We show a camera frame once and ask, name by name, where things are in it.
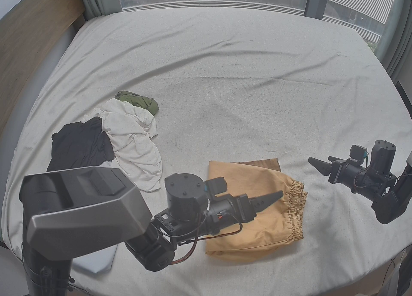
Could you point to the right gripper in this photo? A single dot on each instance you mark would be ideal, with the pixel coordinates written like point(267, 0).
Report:
point(349, 174)

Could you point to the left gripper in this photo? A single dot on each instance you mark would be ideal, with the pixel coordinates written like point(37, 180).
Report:
point(230, 212)

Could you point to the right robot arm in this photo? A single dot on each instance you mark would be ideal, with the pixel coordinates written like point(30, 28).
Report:
point(386, 191)

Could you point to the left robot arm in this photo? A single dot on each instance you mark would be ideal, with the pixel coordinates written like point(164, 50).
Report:
point(80, 204)

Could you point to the bed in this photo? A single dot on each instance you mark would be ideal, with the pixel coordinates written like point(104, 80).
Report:
point(225, 63)

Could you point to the white garment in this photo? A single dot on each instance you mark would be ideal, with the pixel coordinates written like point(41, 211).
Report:
point(135, 146)

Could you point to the olive green garment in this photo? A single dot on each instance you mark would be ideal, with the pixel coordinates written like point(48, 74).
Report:
point(141, 101)

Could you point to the pale blue garment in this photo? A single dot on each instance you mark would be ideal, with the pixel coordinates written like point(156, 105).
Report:
point(99, 259)

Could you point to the black garment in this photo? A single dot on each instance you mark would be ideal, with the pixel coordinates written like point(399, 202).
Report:
point(77, 146)

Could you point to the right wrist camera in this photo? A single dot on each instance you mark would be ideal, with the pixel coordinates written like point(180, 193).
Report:
point(358, 153)

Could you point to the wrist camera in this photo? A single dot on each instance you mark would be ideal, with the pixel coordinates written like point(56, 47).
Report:
point(358, 153)
point(216, 187)

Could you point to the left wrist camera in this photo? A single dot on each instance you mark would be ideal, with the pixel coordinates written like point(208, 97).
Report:
point(216, 187)

